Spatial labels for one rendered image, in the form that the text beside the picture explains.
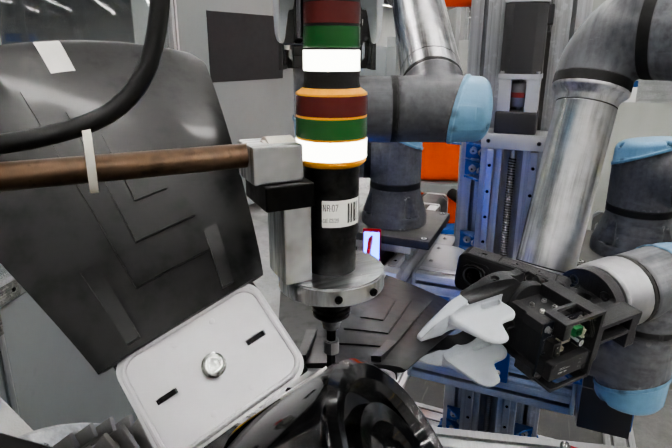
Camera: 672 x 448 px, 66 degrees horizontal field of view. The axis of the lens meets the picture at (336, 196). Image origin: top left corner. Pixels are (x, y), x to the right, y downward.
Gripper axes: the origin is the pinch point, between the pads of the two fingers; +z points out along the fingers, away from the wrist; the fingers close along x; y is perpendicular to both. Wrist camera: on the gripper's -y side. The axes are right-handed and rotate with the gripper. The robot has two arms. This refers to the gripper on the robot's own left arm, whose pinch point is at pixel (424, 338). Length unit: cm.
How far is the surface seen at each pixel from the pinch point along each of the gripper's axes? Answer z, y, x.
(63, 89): 25.5, -10.1, -21.1
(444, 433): -19.7, -14.8, 33.7
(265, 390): 17.8, 7.5, -7.1
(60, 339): 32, -82, 46
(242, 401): 19.1, 7.4, -6.8
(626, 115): -164, -88, 9
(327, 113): 12.6, 3.6, -21.7
